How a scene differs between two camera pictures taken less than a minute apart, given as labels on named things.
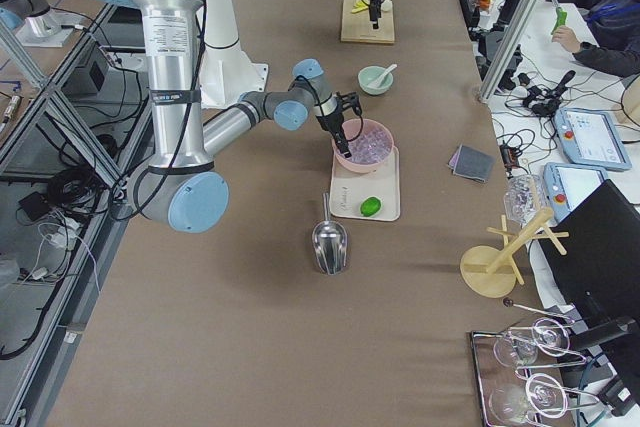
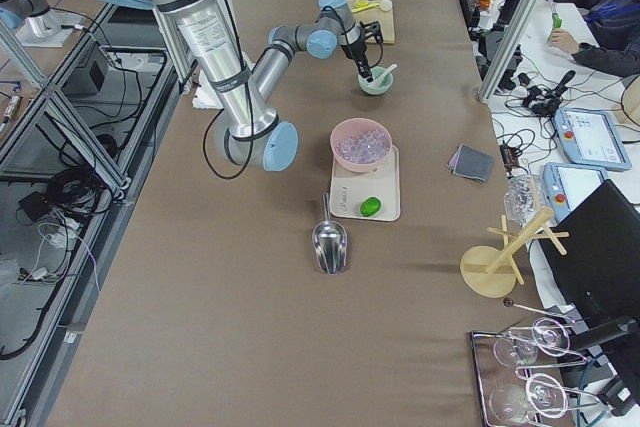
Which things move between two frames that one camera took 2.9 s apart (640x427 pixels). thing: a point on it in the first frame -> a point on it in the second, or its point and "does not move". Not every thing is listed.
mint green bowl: x=370 y=73 does not move
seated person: x=612 y=5 does not move
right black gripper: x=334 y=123 -> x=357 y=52
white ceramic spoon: x=375 y=83 does not move
